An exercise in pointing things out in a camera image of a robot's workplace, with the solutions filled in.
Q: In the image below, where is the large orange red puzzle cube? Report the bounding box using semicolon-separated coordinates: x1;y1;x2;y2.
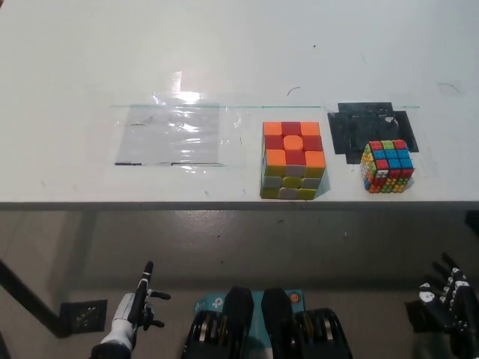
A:
259;120;327;201

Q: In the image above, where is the black ribbed robot body block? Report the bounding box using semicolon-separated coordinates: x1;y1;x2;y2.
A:
260;286;355;359
182;286;256;359

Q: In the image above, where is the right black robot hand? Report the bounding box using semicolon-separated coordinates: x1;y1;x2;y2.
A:
406;252;479;359

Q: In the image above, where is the black floor tape patch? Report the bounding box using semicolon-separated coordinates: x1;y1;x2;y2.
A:
405;298;456;333
59;298;108;334

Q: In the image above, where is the black diagonal table leg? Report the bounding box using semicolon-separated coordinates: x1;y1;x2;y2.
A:
0;257;70;340

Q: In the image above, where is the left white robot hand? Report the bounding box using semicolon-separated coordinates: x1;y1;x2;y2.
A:
100;260;171;351

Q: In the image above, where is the black tape patch on desk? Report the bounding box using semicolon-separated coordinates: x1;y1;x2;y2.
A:
327;102;419;165

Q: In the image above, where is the small studded multicolour puzzle cube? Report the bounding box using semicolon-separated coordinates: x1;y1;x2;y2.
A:
360;139;415;194

